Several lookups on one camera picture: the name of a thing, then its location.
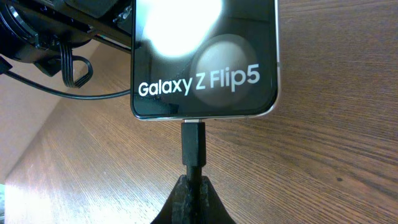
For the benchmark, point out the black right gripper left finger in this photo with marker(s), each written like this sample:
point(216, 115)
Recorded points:
point(178, 207)

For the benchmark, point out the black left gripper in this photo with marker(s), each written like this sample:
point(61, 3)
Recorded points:
point(32, 30)

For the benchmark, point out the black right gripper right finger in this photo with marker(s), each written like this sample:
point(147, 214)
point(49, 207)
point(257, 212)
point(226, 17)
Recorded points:
point(208, 207)

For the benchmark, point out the black Galaxy flip phone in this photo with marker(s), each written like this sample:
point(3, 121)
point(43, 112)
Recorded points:
point(204, 59)

